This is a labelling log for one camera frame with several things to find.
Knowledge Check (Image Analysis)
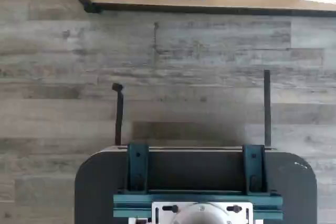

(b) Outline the black rod with bent tip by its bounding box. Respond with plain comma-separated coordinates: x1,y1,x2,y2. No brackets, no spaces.
112,82,125,146

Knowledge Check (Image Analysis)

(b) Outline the straight black rod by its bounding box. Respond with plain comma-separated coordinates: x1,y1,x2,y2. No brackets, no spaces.
263,69,272,148

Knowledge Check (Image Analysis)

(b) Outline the dark rounded robot platform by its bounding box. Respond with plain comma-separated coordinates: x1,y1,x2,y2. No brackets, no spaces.
74,146,318,224

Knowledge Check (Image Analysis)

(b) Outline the white slotted mounting plate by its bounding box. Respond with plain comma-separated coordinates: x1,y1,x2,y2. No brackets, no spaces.
151,201,254,224

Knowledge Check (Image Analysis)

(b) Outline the teal metal mounting frame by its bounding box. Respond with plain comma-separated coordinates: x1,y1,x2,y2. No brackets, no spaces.
113,143,284,221

